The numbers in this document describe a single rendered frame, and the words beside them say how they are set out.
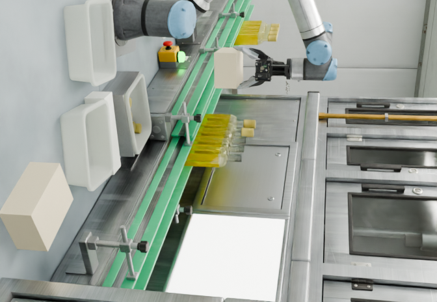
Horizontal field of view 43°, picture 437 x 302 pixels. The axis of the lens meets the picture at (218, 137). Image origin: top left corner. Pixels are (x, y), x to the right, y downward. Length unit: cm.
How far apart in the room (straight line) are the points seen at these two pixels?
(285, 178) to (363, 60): 630
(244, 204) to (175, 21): 66
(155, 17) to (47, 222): 75
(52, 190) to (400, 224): 115
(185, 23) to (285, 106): 98
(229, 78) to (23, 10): 79
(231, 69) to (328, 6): 615
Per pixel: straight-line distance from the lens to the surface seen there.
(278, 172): 208
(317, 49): 170
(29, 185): 131
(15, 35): 132
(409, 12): 807
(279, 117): 250
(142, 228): 162
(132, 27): 178
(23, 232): 130
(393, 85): 847
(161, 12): 176
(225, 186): 202
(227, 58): 187
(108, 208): 168
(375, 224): 194
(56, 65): 147
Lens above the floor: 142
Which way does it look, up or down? 11 degrees down
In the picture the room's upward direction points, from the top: 92 degrees clockwise
